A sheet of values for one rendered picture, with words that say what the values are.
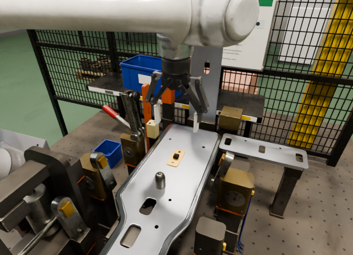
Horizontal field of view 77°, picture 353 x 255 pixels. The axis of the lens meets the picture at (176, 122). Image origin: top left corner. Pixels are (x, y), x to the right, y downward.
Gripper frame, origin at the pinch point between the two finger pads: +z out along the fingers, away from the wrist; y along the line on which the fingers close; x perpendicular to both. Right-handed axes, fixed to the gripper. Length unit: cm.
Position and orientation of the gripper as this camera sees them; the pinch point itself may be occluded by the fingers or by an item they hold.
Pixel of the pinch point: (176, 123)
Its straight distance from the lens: 67.7
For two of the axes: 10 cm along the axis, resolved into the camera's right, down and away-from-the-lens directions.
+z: 0.1, 8.4, 5.5
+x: 3.7, -5.1, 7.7
